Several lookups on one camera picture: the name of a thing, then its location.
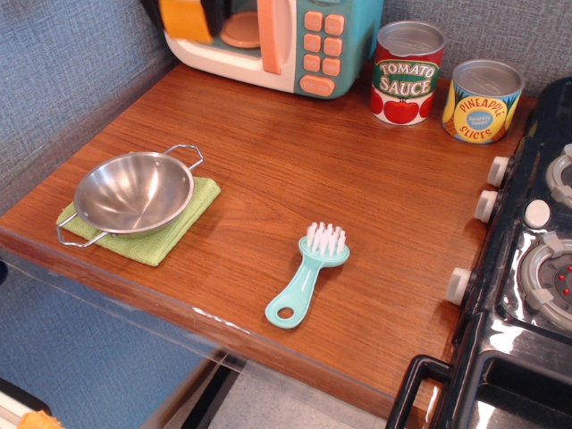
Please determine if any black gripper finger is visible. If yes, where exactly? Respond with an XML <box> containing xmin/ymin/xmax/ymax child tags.
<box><xmin>139</xmin><ymin>0</ymin><xmax>164</xmax><ymax>29</ymax></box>
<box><xmin>200</xmin><ymin>0</ymin><xmax>231</xmax><ymax>37</ymax></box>

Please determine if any orange cheese wedge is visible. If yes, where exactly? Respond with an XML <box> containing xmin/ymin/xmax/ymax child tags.
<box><xmin>158</xmin><ymin>0</ymin><xmax>214</xmax><ymax>45</ymax></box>

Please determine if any stainless steel pan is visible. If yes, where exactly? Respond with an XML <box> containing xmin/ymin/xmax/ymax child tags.
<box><xmin>56</xmin><ymin>144</ymin><xmax>205</xmax><ymax>248</ymax></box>

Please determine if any orange microwave plate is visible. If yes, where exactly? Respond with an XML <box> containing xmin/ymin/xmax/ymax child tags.
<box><xmin>219</xmin><ymin>11</ymin><xmax>260</xmax><ymax>49</ymax></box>

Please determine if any teal toy microwave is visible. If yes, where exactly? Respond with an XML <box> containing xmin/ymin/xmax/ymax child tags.
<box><xmin>164</xmin><ymin>1</ymin><xmax>383</xmax><ymax>99</ymax></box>

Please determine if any tomato sauce can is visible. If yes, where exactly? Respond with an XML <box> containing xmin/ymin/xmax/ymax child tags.
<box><xmin>370</xmin><ymin>21</ymin><xmax>446</xmax><ymax>126</ymax></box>

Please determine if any green folded cloth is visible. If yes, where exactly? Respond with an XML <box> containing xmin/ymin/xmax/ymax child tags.
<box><xmin>55</xmin><ymin>176</ymin><xmax>222</xmax><ymax>268</ymax></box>

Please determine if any teal dish brush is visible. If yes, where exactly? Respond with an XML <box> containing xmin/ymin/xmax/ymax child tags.
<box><xmin>265</xmin><ymin>222</ymin><xmax>350</xmax><ymax>329</ymax></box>

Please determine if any pineapple slices can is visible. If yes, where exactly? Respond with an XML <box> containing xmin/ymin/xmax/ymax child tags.
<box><xmin>442</xmin><ymin>59</ymin><xmax>525</xmax><ymax>144</ymax></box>

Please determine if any black toy stove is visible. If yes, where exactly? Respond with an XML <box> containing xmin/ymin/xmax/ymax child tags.
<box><xmin>387</xmin><ymin>78</ymin><xmax>571</xmax><ymax>428</ymax></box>

